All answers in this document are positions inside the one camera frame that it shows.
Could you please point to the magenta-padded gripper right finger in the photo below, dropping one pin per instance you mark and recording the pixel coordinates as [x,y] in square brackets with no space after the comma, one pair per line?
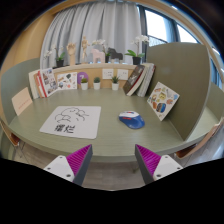
[149,160]

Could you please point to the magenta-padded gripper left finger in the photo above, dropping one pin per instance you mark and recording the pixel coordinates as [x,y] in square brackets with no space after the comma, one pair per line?
[79,159]

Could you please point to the blue and white computer mouse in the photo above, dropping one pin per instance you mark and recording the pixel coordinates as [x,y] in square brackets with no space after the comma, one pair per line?
[132,120]

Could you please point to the white mouse pad with drawing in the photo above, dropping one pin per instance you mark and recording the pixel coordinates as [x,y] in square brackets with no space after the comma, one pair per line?
[71,121]

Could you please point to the large white sticker sheet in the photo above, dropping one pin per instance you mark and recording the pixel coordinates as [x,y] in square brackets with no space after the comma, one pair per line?
[162,100]

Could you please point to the small potted succulent white pot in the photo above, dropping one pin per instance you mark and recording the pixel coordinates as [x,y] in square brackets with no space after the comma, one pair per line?
[115,86]
[84,86]
[96,85]

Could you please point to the thick white book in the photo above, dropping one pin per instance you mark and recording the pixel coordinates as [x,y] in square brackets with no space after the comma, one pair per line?
[144,81]

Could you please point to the small white sticker sheet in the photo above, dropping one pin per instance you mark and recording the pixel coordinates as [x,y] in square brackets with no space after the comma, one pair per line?
[67,81]

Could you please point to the white book with red spine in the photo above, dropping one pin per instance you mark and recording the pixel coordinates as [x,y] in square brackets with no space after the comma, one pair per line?
[149,80]

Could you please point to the black cover book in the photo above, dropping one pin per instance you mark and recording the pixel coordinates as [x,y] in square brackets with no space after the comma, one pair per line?
[133,80]

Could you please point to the pale pink card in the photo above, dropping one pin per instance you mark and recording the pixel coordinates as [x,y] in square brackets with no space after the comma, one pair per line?
[22,100]

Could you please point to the photo cover magazine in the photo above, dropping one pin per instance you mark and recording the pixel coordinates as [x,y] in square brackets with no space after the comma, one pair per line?
[48,81]

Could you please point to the round purple number sign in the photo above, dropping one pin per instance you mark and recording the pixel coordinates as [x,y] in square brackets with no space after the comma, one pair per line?
[82,75]

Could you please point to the brown book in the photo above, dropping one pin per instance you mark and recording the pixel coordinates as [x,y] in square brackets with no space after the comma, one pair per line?
[36,86]

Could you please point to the plain white book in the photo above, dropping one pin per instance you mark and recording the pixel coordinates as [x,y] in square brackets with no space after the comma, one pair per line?
[32,85]

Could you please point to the wooden back shelf board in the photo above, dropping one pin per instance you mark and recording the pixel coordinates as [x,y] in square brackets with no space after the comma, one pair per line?
[95,71]

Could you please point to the large green divider panel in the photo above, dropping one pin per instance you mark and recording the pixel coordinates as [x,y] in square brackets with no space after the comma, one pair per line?
[180,66]

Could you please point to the small white orchid black pot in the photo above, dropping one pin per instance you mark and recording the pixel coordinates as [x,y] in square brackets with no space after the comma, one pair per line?
[60,62]

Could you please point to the tall white orchid black pot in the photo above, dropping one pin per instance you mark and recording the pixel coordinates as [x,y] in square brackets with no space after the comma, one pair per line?
[136,60]

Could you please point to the low green divider panel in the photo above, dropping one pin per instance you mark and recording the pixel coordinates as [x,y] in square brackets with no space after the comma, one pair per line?
[16,76]

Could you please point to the pink horse figurine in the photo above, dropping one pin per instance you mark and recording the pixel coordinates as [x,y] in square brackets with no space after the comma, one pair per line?
[97,56]

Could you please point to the wooden hand model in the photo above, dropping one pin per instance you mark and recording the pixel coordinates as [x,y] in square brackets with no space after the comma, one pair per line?
[71,53]

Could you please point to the dark horse figurine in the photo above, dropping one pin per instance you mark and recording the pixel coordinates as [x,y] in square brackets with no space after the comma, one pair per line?
[115,54]

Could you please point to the wooden artist mannequin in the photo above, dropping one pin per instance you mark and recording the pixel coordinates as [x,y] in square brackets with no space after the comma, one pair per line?
[85,46]

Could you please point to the white orchid behind horses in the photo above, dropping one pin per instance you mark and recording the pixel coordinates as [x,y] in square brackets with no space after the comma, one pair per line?
[100,42]

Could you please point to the window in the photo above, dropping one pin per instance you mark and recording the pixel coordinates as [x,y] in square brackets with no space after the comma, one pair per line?
[156,26]

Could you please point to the grey curtain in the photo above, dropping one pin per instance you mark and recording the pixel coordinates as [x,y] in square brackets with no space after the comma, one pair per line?
[100,23]

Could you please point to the white wall socket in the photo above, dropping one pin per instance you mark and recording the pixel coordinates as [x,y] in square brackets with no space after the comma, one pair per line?
[108,74]
[122,74]

